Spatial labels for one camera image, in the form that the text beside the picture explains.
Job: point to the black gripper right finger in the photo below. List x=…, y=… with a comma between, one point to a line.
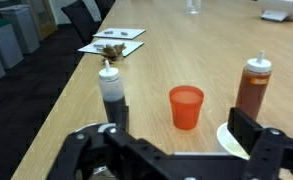
x=276, y=153

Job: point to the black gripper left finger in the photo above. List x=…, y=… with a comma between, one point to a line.
x=86, y=153

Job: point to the white ceramic mug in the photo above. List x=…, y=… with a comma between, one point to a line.
x=229, y=143

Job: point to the red-brown sauce squeeze bottle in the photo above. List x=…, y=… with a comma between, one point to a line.
x=252, y=90

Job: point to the half-full dark sauce squeeze bottle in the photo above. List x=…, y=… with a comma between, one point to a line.
x=111, y=86

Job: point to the large orange plastic cup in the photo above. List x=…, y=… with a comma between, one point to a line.
x=186, y=106

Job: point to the crumpled brown paper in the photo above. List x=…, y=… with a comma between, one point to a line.
x=112, y=52

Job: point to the black office chair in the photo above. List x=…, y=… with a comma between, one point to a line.
x=81, y=20
x=104, y=6

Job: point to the green-lidded waste bin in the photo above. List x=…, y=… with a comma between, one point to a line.
x=6, y=43

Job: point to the wooden door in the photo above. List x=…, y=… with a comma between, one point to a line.
x=42, y=16

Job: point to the white plastic device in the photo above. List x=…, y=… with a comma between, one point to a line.
x=282, y=10

